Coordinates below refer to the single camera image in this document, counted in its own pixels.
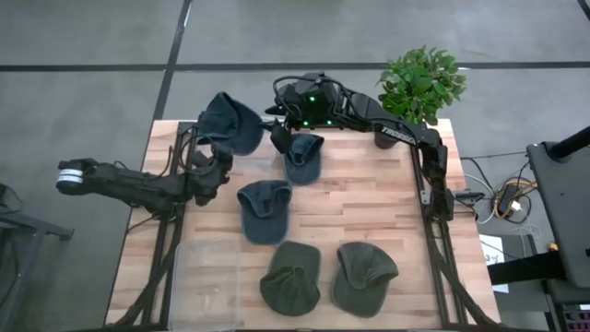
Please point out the white paper sheet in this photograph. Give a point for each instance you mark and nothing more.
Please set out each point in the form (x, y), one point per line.
(492, 256)

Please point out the white plug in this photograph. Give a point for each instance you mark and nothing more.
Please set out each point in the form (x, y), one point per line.
(515, 206)

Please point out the dark blue denim cap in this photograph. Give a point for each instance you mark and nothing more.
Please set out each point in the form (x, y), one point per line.
(265, 212)
(303, 161)
(230, 122)

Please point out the black flat bar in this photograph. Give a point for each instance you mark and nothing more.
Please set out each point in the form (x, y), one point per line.
(525, 268)

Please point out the black clamp device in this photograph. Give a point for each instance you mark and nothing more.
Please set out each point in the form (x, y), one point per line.
(468, 197)

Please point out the black box with coloured ports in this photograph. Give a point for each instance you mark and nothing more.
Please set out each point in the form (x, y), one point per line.
(576, 318)

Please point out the black pole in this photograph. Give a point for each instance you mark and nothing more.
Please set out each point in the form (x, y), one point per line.
(571, 143)

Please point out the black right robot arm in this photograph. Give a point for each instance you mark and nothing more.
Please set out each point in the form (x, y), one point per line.
(405, 131)

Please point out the black cart top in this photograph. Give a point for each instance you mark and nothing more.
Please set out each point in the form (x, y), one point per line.
(564, 216)

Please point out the black metal stand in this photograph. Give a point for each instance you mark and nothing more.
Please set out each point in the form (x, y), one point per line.
(27, 226)

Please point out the black aluminium frame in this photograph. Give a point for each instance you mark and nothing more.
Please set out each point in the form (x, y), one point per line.
(159, 258)
(442, 272)

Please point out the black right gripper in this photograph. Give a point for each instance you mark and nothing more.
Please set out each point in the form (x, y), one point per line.
(313, 103)

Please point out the green leafy plant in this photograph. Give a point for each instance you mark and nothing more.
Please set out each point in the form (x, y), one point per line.
(421, 83)

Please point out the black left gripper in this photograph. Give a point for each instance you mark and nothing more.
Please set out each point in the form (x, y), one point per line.
(209, 177)

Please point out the dark green cap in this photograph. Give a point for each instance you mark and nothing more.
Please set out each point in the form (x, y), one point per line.
(364, 281)
(290, 281)

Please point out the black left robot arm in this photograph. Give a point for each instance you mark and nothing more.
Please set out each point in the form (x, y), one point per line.
(133, 184)

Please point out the black power adapter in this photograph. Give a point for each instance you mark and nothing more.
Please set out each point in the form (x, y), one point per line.
(507, 199)

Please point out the dark plant pot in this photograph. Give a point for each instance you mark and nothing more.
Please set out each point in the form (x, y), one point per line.
(385, 139)

